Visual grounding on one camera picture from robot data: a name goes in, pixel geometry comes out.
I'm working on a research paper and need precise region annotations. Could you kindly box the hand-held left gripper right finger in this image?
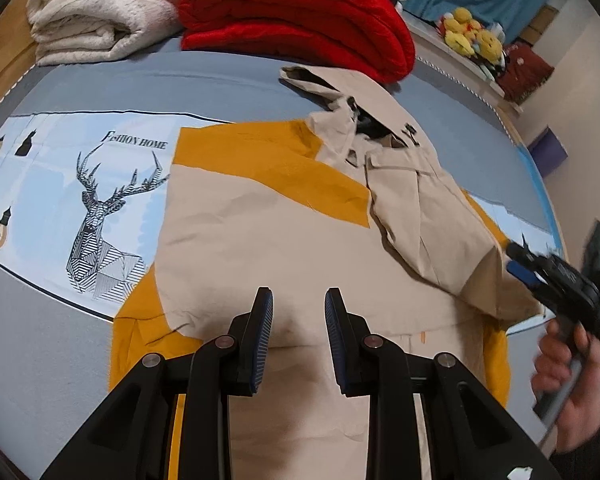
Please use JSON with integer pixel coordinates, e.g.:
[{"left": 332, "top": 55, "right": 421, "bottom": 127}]
[{"left": 324, "top": 287, "right": 563, "bottom": 480}]

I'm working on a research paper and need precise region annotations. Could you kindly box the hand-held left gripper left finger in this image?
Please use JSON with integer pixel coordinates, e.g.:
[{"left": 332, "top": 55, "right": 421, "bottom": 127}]
[{"left": 39, "top": 286, "right": 275, "bottom": 480}]

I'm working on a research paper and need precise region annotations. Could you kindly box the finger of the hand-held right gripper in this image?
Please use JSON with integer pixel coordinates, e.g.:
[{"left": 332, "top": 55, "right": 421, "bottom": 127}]
[
  {"left": 505, "top": 241, "right": 556, "bottom": 273},
  {"left": 505, "top": 260, "right": 551, "bottom": 295}
]

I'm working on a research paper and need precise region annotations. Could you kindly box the beige and yellow jacket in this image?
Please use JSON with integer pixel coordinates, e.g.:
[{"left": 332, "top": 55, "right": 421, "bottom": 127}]
[{"left": 107, "top": 66, "right": 556, "bottom": 480}]

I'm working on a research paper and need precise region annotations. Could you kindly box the person's right forearm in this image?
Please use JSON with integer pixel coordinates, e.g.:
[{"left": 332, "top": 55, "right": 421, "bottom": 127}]
[{"left": 549, "top": 416, "right": 600, "bottom": 480}]

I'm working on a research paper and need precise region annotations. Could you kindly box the person's right hand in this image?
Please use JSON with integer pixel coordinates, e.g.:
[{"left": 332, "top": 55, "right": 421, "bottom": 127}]
[{"left": 530, "top": 317, "right": 600, "bottom": 456}]

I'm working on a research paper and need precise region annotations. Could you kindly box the purple box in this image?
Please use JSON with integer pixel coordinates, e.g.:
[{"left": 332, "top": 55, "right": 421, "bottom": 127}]
[{"left": 527, "top": 127, "right": 568, "bottom": 177}]

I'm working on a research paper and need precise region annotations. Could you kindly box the yellow plush toy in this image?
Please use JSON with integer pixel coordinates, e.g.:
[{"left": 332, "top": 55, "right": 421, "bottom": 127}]
[
  {"left": 440, "top": 7, "right": 482, "bottom": 55},
  {"left": 472, "top": 27, "right": 507, "bottom": 65}
]

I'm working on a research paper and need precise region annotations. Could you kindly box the printed grey bed sheet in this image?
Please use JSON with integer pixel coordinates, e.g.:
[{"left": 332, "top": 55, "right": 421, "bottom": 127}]
[{"left": 0, "top": 12, "right": 566, "bottom": 480}]

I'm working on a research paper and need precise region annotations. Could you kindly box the folded red blanket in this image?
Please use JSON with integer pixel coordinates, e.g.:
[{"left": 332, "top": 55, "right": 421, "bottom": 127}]
[{"left": 178, "top": 0, "right": 417, "bottom": 85}]

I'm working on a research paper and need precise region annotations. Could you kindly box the cream folded blanket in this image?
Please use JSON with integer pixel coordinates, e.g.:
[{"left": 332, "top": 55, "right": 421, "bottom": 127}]
[{"left": 26, "top": 0, "right": 202, "bottom": 67}]

